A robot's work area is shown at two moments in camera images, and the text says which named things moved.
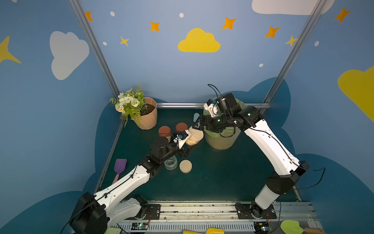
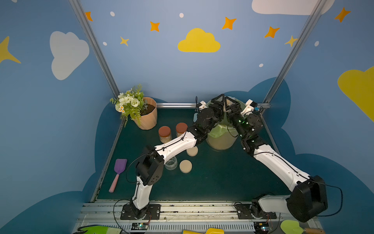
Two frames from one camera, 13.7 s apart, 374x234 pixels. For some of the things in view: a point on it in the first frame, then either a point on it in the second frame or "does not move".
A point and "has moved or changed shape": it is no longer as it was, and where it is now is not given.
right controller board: [262, 227] does not move
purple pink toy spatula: [120, 165] does not move
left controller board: [139, 226] does not move
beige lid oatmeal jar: [196, 136] has moved or changed shape
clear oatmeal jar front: [171, 163] does not move
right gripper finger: [199, 123] → [232, 106]
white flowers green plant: [131, 103] does not move
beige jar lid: [185, 166] does not move
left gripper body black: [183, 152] → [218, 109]
